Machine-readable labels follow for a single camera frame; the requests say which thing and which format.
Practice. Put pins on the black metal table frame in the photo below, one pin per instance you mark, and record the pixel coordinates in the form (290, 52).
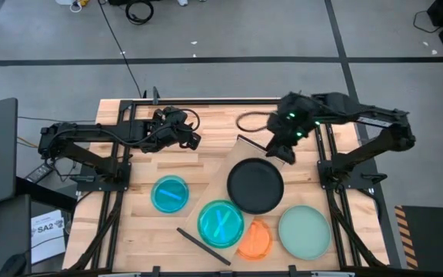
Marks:
(214, 101)

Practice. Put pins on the large teal transparent plate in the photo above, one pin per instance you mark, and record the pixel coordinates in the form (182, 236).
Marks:
(212, 217)

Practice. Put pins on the black round plate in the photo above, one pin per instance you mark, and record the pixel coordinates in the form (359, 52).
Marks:
(255, 185)

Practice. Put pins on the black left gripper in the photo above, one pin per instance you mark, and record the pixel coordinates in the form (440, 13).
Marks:
(167, 131)

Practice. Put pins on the white power strip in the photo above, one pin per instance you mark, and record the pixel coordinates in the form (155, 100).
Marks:
(65, 2)

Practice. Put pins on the small teal transparent plate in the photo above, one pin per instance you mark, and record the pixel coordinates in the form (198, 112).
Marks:
(169, 204)

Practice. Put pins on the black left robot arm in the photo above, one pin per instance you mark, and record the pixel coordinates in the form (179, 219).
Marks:
(90, 132)

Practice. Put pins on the black computer mouse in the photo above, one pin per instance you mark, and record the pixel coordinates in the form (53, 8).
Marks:
(12, 266)

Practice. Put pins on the black power adapter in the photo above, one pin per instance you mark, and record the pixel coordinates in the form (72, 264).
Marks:
(40, 172)

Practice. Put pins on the black platform with hazard stripes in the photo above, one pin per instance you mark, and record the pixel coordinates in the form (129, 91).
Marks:
(437, 238)

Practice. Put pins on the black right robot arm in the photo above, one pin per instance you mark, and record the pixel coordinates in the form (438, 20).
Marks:
(340, 104)

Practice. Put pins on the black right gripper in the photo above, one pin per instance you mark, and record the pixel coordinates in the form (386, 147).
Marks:
(288, 131)

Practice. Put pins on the white printed paper sheet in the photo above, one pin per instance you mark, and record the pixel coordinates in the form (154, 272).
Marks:
(48, 246)

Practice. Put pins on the light green plate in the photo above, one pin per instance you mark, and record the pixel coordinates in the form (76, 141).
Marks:
(304, 232)

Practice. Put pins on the orange transparent plate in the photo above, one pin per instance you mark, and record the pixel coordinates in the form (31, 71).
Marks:
(258, 246)

